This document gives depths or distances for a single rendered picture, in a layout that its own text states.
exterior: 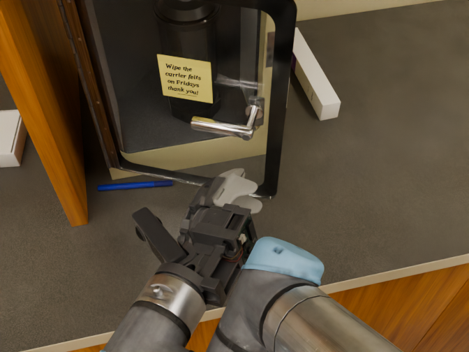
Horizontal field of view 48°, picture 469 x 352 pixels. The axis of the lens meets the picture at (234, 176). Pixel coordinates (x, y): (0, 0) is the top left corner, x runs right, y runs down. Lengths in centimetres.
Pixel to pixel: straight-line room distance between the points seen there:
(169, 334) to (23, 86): 37
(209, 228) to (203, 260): 4
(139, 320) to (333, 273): 43
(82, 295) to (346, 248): 45
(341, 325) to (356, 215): 56
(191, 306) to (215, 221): 11
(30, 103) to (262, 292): 42
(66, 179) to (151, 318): 37
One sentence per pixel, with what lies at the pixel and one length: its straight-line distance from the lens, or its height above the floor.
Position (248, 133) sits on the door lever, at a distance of 72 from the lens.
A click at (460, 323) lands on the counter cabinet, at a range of 150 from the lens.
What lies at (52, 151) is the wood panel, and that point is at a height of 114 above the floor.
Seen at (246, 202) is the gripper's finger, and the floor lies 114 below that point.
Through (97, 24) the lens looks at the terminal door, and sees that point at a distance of 75.
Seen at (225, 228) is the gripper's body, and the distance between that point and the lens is 63.
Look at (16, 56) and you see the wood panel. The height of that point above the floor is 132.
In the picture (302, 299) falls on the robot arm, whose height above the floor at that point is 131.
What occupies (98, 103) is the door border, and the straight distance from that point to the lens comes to 85.
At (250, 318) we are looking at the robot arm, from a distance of 51.
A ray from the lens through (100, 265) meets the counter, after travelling 93.
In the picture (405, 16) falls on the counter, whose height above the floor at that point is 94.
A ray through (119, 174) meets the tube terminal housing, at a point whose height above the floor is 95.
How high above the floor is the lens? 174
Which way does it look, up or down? 52 degrees down
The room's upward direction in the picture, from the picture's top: straight up
